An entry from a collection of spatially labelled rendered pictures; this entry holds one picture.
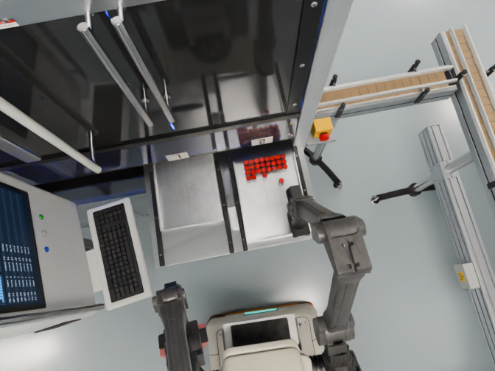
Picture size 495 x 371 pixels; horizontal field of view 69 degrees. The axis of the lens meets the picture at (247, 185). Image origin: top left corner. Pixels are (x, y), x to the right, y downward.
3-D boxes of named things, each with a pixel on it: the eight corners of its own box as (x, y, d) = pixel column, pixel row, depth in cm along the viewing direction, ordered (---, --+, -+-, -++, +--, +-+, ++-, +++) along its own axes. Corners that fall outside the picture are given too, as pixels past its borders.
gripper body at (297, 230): (303, 210, 137) (305, 202, 130) (310, 235, 132) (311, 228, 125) (286, 213, 137) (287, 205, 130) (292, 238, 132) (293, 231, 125)
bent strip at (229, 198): (226, 198, 151) (225, 195, 145) (233, 196, 151) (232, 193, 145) (232, 231, 147) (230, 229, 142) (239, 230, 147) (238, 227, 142)
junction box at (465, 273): (452, 264, 182) (462, 263, 173) (462, 263, 182) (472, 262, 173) (460, 288, 178) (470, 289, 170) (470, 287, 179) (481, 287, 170)
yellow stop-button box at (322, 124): (309, 123, 150) (311, 115, 143) (326, 120, 150) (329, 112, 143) (313, 139, 148) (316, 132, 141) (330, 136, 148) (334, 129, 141)
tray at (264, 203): (233, 165, 155) (233, 162, 151) (293, 154, 155) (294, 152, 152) (247, 243, 146) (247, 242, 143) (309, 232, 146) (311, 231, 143)
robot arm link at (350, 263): (334, 270, 71) (383, 260, 72) (314, 217, 81) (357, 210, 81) (319, 350, 103) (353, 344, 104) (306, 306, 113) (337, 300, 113)
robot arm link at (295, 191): (289, 210, 116) (315, 205, 117) (281, 179, 122) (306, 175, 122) (286, 224, 127) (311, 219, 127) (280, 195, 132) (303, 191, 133)
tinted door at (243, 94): (176, 131, 124) (104, 4, 67) (299, 109, 124) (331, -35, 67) (177, 132, 124) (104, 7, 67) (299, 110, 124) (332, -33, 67)
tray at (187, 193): (153, 155, 157) (150, 152, 154) (211, 145, 157) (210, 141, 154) (162, 231, 148) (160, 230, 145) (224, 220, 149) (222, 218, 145)
